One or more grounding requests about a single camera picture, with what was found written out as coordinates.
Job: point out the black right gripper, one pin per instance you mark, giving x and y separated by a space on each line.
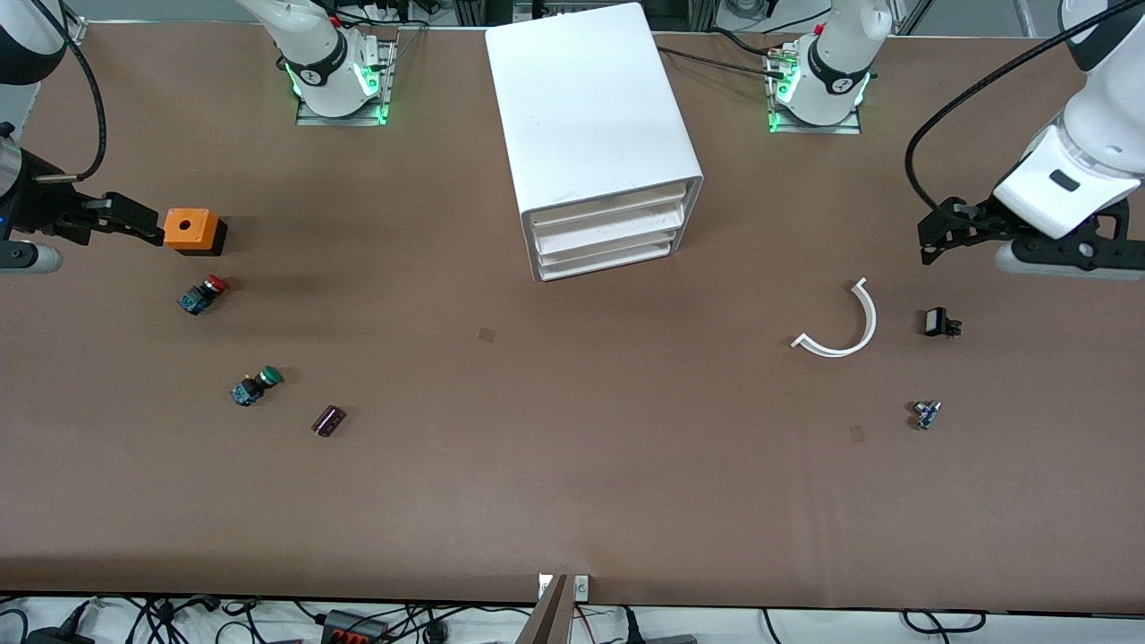
38 205

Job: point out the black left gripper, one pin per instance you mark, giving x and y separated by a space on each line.
981 218

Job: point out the white plastic drawer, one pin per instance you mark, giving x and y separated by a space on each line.
608 236
608 258
608 216

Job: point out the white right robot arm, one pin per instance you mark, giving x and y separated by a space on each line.
313 54

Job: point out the red push button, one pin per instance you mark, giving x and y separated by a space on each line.
199 298

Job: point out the green push button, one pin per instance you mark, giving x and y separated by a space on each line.
255 386

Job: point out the white drawer cabinet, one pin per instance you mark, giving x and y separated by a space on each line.
581 98

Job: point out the orange box with hole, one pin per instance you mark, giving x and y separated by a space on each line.
174 234

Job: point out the small black component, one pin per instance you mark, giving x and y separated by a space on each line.
937 322

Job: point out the white curved plastic piece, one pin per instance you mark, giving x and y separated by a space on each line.
871 315

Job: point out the small blue electronic component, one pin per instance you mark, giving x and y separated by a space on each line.
926 415

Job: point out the dark brown capacitor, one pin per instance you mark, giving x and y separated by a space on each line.
328 421

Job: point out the black power adapter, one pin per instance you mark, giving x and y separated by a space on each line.
54 637

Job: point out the black power strip red switches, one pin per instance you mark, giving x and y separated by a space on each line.
353 631

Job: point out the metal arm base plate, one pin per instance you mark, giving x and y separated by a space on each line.
814 128
358 116

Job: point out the aluminium frame profile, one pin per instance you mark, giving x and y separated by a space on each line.
79 31

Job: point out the brown wooden post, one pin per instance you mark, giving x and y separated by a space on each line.
547 622

